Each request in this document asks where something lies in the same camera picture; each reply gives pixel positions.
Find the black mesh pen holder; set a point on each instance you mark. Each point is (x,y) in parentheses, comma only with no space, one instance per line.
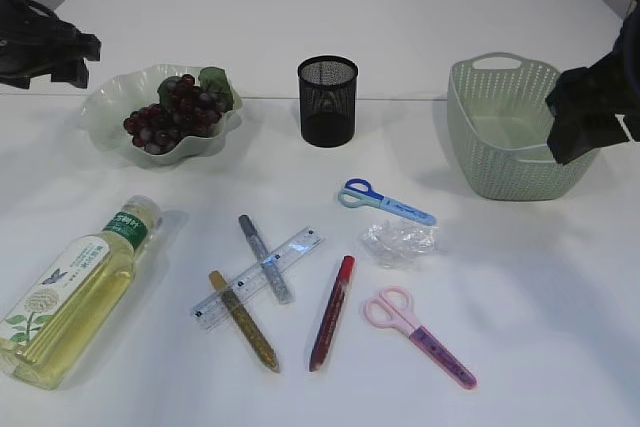
(327,97)

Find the yellow tea bottle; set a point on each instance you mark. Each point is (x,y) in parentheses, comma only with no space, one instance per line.
(52,324)

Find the clear plastic sheet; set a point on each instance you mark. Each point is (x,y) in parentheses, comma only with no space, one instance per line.
(400,244)

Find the green woven plastic basket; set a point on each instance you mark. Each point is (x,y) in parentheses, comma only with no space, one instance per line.
(498,123)

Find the purple grape bunch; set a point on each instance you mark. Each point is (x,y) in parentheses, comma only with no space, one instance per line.
(188,106)

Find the gold glitter pen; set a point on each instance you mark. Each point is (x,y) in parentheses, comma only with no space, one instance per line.
(244,321)

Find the pink scissors with sheath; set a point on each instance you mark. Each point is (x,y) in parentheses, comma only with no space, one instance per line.
(392,307)

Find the silver glitter pen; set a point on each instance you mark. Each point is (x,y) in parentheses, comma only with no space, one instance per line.
(260,251)

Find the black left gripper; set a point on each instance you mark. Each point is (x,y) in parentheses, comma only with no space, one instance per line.
(35,42)

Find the green wavy plastic plate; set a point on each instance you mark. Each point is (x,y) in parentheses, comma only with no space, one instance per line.
(103,111)

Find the blue scissors with sheath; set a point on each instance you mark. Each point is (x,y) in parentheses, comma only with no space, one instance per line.
(358,192)

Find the red glitter pen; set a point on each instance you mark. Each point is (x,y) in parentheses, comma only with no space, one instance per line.
(331,314)

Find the clear plastic ruler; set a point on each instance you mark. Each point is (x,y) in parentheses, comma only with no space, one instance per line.
(210,312)

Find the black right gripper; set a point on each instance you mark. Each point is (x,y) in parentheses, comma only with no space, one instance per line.
(598,106)

